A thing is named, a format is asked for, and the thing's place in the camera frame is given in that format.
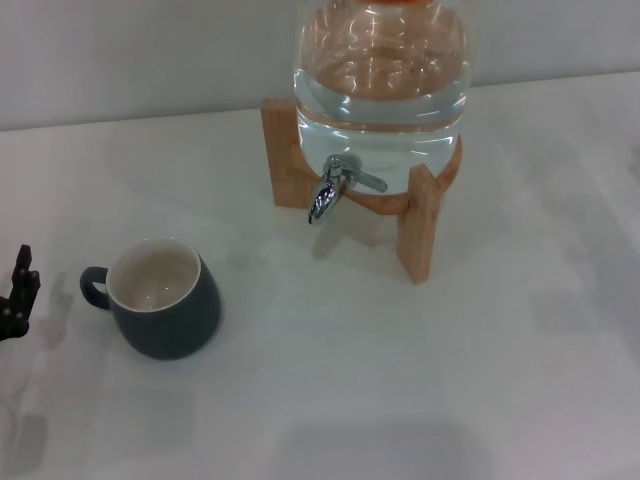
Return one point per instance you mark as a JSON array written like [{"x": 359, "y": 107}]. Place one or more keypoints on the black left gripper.
[{"x": 4, "y": 320}]

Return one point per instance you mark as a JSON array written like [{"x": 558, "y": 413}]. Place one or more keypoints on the black cup with white inside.
[{"x": 170, "y": 330}]

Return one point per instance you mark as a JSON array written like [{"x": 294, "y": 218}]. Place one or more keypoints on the chrome faucet with lever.
[{"x": 325, "y": 197}]

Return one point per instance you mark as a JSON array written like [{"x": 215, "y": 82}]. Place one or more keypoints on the wooden dispenser stand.
[{"x": 280, "y": 150}]

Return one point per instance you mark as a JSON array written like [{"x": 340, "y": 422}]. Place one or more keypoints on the clear glass water dispenser jar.
[{"x": 380, "y": 125}]

